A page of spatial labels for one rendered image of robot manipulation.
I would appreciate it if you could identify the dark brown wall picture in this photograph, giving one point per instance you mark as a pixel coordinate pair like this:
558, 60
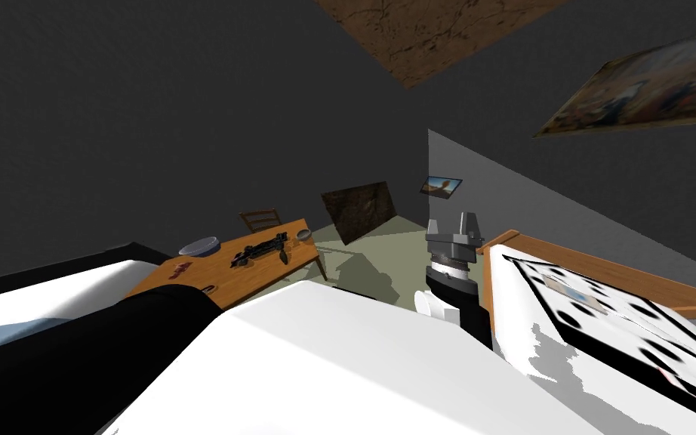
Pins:
360, 211

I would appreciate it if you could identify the wooden chair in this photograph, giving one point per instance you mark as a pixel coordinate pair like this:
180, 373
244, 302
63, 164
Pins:
260, 220

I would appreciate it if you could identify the brown marbled wall panel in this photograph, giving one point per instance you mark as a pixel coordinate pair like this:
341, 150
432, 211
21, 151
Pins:
432, 36

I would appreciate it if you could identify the small blue wall picture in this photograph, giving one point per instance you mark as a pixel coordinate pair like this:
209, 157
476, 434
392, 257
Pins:
441, 186

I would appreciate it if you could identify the wooden bed with spotted quilt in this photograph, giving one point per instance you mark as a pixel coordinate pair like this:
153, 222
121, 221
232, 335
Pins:
520, 302

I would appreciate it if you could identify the wooden table with things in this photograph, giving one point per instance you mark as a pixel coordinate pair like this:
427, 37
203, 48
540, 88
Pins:
245, 279

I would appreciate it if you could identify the large colourful wall painting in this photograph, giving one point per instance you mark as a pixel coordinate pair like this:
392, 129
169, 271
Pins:
650, 84

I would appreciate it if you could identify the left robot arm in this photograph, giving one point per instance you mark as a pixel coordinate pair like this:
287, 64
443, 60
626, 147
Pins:
70, 362

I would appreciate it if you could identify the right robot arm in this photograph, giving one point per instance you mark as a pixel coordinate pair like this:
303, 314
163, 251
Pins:
453, 296

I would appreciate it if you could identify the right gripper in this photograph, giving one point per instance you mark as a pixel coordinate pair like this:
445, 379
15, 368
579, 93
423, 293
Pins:
453, 246

